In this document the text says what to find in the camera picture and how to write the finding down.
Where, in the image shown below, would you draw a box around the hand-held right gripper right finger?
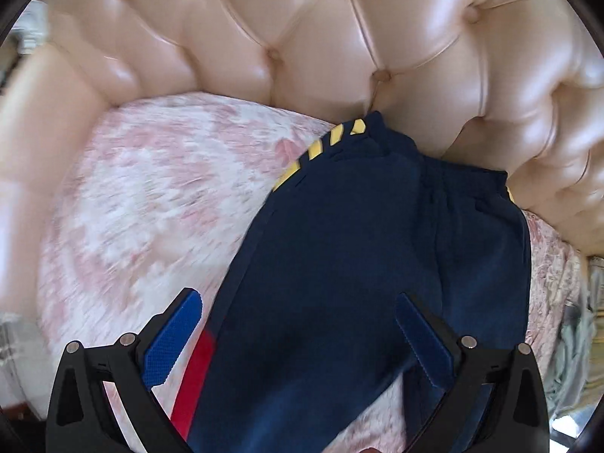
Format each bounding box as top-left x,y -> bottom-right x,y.
394,293 -> 552,453

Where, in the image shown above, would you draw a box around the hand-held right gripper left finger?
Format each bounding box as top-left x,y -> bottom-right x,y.
45,288 -> 203,453

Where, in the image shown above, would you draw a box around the navy pants with red stripe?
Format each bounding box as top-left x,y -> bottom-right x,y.
171,111 -> 532,453

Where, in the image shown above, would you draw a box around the pink floral blanket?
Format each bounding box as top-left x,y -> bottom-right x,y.
35,94 -> 587,453

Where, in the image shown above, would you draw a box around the grey-green garment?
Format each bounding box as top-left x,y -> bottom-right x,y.
542,302 -> 596,422

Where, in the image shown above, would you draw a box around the beige tufted leather sofa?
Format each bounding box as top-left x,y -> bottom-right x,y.
0,0 -> 604,267

